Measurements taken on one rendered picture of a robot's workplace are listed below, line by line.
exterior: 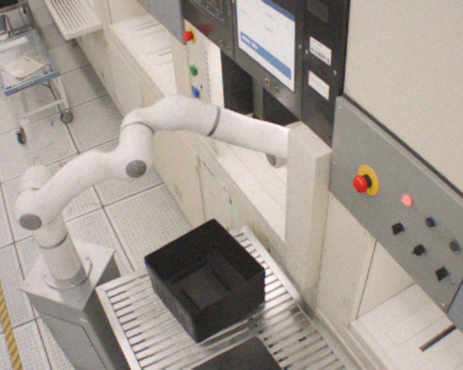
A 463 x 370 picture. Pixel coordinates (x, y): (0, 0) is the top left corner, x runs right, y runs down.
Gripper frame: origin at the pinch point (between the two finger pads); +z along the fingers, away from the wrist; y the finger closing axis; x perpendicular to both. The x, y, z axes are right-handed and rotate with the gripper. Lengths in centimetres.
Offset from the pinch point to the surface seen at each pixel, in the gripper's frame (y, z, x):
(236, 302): 20, -55, -33
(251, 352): 37, -60, -33
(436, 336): 62, -11, -34
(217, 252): -8, -49, -42
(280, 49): 4.0, -30.2, 37.1
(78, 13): -241, -40, -39
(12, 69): -259, -96, -72
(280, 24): 4, -30, 44
